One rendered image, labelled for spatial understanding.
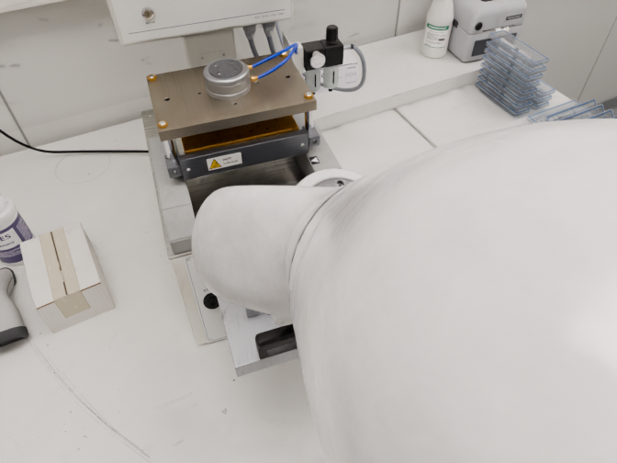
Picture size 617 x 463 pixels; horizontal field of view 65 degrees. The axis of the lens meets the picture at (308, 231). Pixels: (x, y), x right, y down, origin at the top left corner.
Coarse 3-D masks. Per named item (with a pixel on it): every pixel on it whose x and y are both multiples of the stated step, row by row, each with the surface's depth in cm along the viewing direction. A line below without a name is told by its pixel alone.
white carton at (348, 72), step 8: (344, 56) 141; (352, 56) 140; (344, 64) 137; (352, 64) 138; (320, 72) 136; (344, 72) 138; (352, 72) 139; (304, 80) 136; (320, 80) 138; (344, 80) 140; (352, 80) 141; (320, 88) 140
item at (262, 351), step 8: (280, 328) 65; (288, 328) 65; (256, 336) 64; (264, 336) 64; (272, 336) 64; (280, 336) 64; (288, 336) 64; (256, 344) 64; (264, 344) 64; (272, 344) 64; (280, 344) 65; (264, 352) 65
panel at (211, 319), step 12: (192, 264) 85; (192, 276) 86; (192, 288) 87; (204, 288) 87; (204, 300) 88; (204, 312) 89; (216, 312) 90; (204, 324) 90; (216, 324) 91; (216, 336) 92
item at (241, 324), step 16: (224, 304) 72; (224, 320) 70; (240, 320) 70; (256, 320) 70; (272, 320) 70; (240, 336) 68; (240, 352) 67; (256, 352) 67; (272, 352) 67; (288, 352) 67; (240, 368) 66; (256, 368) 68
